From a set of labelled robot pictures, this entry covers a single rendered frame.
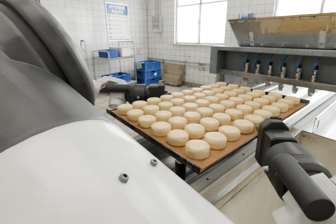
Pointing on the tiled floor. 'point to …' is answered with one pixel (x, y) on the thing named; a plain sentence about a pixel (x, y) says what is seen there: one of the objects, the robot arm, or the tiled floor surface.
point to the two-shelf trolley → (116, 59)
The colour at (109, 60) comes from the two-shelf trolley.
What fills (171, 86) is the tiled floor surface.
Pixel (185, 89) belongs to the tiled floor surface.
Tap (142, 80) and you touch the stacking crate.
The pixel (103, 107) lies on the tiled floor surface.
